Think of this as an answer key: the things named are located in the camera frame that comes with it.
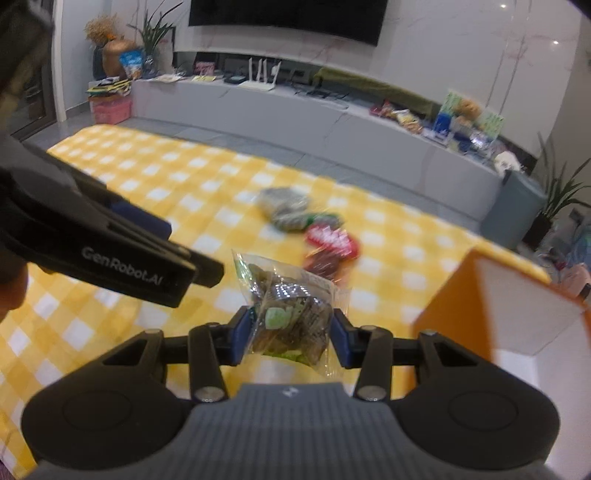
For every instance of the snack packets on console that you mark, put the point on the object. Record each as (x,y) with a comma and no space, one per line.
(404,117)

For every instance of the black curved television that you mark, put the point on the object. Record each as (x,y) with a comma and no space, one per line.
(359,20)

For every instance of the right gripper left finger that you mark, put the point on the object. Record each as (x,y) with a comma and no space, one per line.
(211,346)

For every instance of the clear bag mixed nuts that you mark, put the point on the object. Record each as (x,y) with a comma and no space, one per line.
(292,312)

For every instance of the small red snack packet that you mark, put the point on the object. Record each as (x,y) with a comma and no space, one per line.
(331,252)

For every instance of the left potted grass plant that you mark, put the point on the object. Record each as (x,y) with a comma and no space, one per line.
(152,30)

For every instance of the pink small heater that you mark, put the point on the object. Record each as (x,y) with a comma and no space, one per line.
(576,281)

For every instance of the white marble tv console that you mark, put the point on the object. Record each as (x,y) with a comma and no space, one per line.
(344,133)

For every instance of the clear bag white candies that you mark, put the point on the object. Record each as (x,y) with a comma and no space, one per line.
(278,202)

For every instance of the green picture card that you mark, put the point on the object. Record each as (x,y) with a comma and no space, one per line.
(490,122)

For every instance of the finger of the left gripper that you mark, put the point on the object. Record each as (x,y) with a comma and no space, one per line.
(142,218)
(185,267)

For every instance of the yellow checkered tablecloth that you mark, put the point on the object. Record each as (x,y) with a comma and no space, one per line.
(208,195)

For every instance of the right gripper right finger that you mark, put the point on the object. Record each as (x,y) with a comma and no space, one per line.
(368,348)

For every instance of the tall leafy potted plant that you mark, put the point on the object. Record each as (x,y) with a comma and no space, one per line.
(561,191)

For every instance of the grey trash bin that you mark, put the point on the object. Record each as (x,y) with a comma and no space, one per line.
(520,200)

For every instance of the white wifi router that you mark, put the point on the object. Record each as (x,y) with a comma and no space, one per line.
(261,77)

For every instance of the brown round vase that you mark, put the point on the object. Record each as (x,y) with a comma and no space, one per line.
(111,58)

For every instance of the brown teddy bear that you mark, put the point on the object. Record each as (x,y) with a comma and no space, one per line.
(467,111)

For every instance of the orange cardboard box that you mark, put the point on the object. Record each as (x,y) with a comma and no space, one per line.
(529,328)

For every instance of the pink storage basket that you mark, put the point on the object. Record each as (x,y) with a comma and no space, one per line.
(112,112)

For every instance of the green sausage stick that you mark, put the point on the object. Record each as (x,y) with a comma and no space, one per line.
(301,221)

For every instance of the person's left hand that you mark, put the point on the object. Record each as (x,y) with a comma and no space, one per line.
(13,293)

